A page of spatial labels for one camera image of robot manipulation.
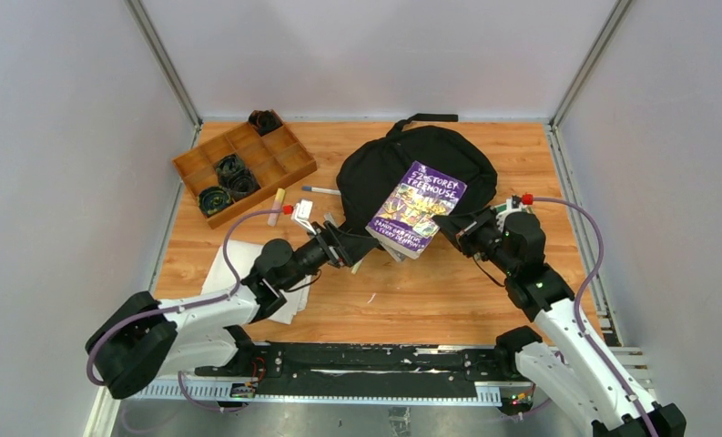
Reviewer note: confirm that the black backpack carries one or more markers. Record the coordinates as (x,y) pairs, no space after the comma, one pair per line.
(369,175)

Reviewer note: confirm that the purple treehouse book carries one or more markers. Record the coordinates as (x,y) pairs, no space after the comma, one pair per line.
(404,222)

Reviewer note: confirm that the blue white marker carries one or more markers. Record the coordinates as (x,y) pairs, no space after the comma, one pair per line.
(328,191)

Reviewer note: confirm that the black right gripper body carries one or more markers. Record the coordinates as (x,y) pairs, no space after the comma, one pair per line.
(486,238)

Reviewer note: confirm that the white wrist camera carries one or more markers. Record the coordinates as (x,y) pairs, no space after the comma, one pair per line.
(299,213)
(514,204)

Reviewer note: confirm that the pink yellow highlighter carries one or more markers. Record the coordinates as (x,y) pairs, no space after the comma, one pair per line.
(276,207)

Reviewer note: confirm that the rolled dark belt centre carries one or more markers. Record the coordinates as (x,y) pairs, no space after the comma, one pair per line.
(242,185)

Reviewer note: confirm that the rolled dark belt front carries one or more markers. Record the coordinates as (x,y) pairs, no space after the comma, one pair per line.
(213,199)

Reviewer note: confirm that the rolled dark belt top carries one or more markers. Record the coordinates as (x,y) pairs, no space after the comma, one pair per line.
(264,121)

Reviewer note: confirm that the wooden compartment tray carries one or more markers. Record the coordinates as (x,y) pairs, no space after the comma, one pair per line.
(276,160)

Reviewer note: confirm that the rolled dark belt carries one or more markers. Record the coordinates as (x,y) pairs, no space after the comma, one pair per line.
(264,121)
(228,166)
(242,185)
(213,199)

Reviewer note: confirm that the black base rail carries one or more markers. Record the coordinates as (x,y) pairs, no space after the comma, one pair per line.
(356,370)

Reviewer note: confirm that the rolled dark belt middle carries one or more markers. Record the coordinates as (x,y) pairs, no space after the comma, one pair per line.
(228,166)

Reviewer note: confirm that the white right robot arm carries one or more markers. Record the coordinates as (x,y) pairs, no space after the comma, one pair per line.
(561,354)

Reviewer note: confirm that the yellow white pen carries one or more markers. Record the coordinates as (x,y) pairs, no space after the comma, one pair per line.
(356,267)

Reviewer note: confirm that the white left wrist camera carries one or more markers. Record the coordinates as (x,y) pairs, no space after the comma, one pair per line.
(299,213)

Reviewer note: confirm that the white folded cloth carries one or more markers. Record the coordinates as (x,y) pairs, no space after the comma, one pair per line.
(242,256)

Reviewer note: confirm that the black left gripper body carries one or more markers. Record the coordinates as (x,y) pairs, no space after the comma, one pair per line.
(330,244)

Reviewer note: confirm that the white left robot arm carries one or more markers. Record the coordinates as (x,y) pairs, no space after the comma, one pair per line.
(146,338)

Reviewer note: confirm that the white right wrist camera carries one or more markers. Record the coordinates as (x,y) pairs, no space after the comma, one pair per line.
(514,204)

